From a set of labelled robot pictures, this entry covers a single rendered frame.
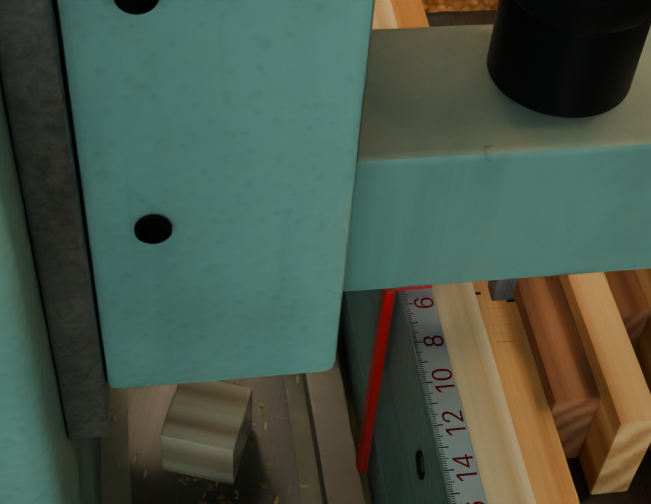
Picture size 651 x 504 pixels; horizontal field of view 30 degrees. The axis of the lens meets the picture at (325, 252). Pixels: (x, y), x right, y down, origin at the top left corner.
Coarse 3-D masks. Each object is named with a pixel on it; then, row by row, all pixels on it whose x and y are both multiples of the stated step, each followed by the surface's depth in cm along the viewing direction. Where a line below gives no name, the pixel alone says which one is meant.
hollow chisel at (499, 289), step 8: (496, 280) 51; (504, 280) 51; (512, 280) 51; (488, 288) 52; (496, 288) 51; (504, 288) 51; (512, 288) 51; (496, 296) 51; (504, 296) 51; (512, 296) 52
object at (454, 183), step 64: (384, 64) 43; (448, 64) 43; (640, 64) 44; (384, 128) 41; (448, 128) 41; (512, 128) 41; (576, 128) 41; (640, 128) 41; (384, 192) 41; (448, 192) 41; (512, 192) 42; (576, 192) 42; (640, 192) 43; (384, 256) 43; (448, 256) 44; (512, 256) 44; (576, 256) 45; (640, 256) 46
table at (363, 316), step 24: (432, 24) 72; (456, 24) 72; (480, 24) 72; (360, 312) 61; (360, 336) 61; (360, 360) 62; (384, 384) 56; (384, 408) 56; (384, 432) 57; (384, 456) 57; (648, 456) 53; (384, 480) 57; (408, 480) 52; (576, 480) 52; (648, 480) 52
